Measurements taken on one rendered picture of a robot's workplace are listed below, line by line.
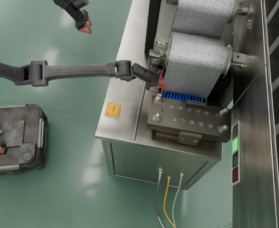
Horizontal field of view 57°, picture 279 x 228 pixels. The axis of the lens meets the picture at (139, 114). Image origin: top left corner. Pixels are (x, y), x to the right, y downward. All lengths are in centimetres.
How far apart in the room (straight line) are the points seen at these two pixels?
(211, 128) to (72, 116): 148
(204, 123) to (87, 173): 124
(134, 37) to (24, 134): 114
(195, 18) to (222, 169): 144
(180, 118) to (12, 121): 143
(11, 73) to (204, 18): 87
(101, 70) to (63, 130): 131
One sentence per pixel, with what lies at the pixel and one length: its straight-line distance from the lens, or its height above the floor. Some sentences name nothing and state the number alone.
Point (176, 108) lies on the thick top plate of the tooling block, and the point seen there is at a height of 103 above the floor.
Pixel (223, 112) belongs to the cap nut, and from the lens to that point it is 130.
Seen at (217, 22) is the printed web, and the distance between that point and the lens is 129.
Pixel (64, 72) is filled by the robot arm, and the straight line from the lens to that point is 116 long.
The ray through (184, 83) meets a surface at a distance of 124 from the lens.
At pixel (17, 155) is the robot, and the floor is 24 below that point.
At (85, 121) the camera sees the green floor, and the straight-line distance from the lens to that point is 238.
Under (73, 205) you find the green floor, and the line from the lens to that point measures 218.
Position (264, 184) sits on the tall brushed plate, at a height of 139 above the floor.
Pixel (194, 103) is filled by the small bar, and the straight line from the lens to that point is 128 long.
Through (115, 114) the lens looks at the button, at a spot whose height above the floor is 92.
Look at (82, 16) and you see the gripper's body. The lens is 147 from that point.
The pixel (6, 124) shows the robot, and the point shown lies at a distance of 225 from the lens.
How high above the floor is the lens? 212
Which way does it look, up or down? 62 degrees down
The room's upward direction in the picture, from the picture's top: 6 degrees clockwise
